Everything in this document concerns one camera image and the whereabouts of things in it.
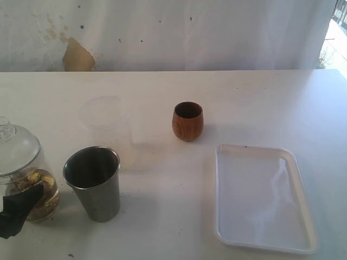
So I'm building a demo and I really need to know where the clear plastic shaker cup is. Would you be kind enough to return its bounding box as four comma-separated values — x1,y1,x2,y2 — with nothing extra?
1,165,59,222

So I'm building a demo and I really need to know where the gold foil coin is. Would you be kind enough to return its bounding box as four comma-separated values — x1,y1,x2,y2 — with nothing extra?
28,169,57,196

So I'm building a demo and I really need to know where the clear dome strainer lid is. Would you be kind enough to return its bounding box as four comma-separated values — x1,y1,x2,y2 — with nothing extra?
1,116,44,185

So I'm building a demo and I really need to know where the stainless steel cup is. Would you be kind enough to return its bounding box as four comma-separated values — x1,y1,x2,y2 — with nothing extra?
63,146,120,223

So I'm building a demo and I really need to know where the brown wooden cup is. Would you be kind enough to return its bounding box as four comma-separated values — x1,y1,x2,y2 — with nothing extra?
172,101,204,141

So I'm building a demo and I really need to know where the clear plastic container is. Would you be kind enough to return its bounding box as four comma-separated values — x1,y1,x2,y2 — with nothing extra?
79,95,135,172

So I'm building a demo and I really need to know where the white backdrop sheet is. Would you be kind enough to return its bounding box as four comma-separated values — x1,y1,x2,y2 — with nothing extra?
1,1,337,72

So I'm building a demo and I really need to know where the white rectangular tray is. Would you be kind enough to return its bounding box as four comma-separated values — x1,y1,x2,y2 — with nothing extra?
214,144,319,255

